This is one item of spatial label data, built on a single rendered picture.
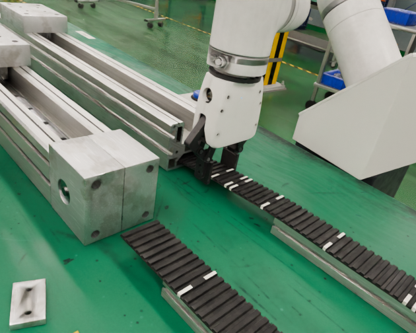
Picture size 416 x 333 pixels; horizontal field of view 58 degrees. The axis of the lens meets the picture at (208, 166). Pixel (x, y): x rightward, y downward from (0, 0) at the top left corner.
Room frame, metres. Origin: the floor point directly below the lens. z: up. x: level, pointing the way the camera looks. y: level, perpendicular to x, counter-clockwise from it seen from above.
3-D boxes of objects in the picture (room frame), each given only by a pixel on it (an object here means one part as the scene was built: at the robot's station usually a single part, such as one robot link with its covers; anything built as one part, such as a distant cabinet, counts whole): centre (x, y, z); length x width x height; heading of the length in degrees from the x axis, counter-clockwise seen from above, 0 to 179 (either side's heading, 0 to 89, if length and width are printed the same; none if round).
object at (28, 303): (0.24, 0.15, 0.78); 0.05 x 0.03 x 0.01; 25
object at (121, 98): (0.83, 0.33, 0.82); 0.80 x 0.10 x 0.09; 48
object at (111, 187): (0.40, 0.12, 0.83); 0.12 x 0.09 x 0.10; 138
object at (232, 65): (0.52, -0.01, 0.98); 0.09 x 0.08 x 0.03; 138
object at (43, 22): (1.00, 0.52, 0.87); 0.16 x 0.11 x 0.07; 48
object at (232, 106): (0.52, -0.01, 0.92); 0.10 x 0.07 x 0.11; 138
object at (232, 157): (0.55, -0.04, 0.83); 0.03 x 0.03 x 0.07; 48
